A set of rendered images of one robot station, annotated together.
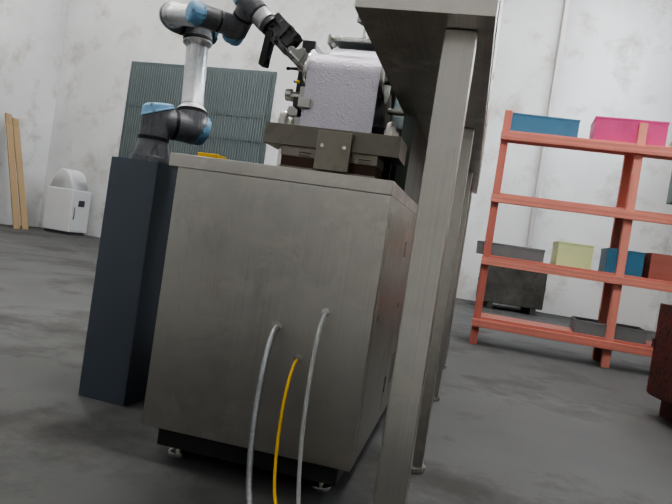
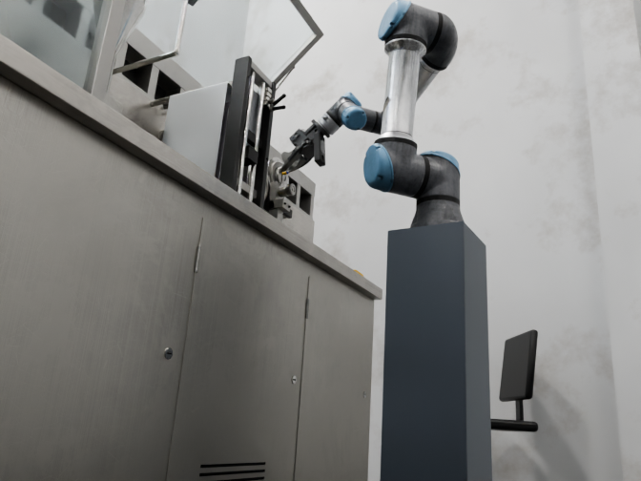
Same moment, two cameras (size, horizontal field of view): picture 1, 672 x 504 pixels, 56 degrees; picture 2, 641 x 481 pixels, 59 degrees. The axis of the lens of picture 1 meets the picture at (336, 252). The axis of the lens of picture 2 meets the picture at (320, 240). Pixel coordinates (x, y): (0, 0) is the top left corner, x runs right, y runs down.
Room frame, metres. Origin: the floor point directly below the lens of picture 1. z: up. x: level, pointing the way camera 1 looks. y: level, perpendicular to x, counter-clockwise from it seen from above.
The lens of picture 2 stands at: (3.83, 0.84, 0.41)
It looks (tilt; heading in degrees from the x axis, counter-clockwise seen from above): 18 degrees up; 196
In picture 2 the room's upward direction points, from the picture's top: 4 degrees clockwise
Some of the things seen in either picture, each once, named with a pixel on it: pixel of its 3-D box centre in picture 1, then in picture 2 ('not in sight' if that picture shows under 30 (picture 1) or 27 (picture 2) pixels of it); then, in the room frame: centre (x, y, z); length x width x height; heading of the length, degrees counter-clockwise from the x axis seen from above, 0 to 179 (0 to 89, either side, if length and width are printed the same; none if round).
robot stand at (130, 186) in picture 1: (133, 279); (437, 415); (2.40, 0.75, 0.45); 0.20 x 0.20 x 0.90; 74
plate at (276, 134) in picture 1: (336, 144); not in sight; (1.87, 0.05, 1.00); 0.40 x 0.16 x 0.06; 78
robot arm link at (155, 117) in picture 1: (158, 120); (435, 179); (2.40, 0.75, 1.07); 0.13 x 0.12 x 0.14; 126
